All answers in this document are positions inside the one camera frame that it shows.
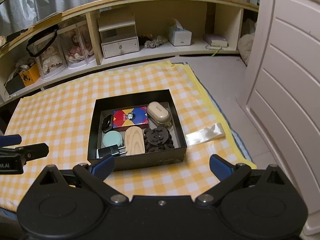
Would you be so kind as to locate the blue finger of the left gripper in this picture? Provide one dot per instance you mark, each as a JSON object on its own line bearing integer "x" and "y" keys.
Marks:
{"x": 9, "y": 140}

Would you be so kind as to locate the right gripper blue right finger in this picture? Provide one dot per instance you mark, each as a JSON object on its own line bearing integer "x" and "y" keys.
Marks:
{"x": 220, "y": 168}

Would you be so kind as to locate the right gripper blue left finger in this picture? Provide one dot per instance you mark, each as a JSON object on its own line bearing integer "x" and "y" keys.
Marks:
{"x": 103, "y": 168}

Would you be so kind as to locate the mint green round compact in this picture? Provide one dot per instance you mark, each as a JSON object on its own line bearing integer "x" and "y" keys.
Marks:
{"x": 112, "y": 138}

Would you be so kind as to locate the black smartwatch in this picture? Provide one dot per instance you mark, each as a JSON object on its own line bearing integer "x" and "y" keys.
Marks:
{"x": 107, "y": 124}

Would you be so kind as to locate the black cardboard box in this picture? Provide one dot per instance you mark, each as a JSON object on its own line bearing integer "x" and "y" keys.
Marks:
{"x": 106, "y": 106}

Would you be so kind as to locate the black charger plug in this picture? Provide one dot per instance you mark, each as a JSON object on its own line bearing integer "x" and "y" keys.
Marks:
{"x": 113, "y": 150}

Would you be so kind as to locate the clear tape strip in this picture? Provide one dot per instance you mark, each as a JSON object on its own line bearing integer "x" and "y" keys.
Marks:
{"x": 206, "y": 134}

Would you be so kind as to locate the oval wooden lid case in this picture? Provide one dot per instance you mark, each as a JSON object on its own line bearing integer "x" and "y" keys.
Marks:
{"x": 134, "y": 141}

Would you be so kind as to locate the yellow white checkered mat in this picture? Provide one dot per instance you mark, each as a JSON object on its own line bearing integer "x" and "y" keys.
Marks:
{"x": 61, "y": 118}

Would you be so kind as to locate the grey blue underlay mat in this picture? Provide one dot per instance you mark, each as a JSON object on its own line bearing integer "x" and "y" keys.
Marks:
{"x": 209, "y": 100}

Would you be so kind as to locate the colourful playing card box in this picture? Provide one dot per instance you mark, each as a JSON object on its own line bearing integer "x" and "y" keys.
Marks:
{"x": 125, "y": 118}

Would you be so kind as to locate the black hair claw clip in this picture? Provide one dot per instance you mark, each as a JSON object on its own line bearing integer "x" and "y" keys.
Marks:
{"x": 157, "y": 139}

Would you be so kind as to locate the yellow black small box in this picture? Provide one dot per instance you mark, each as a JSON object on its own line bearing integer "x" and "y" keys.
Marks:
{"x": 23, "y": 76}

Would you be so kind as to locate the beige Kinyo earbud case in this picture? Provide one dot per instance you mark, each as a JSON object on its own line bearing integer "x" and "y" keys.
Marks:
{"x": 158, "y": 114}

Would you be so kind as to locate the white panelled door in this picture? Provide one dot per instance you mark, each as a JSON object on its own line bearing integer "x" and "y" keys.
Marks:
{"x": 281, "y": 93}

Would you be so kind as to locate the clear doll display case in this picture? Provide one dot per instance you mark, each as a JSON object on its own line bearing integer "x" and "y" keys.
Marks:
{"x": 76, "y": 45}

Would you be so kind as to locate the beige fluffy cushion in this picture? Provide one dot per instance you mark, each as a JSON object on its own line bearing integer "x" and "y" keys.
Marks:
{"x": 245, "y": 42}

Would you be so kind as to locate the grey white scrunchie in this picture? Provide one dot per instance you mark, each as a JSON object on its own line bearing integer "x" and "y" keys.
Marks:
{"x": 155, "y": 42}

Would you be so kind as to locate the white mini drawer organizer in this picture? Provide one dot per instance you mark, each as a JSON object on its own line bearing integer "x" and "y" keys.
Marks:
{"x": 117, "y": 29}

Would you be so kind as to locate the white tissue box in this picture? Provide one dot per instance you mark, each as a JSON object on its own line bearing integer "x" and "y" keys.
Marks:
{"x": 178, "y": 36}

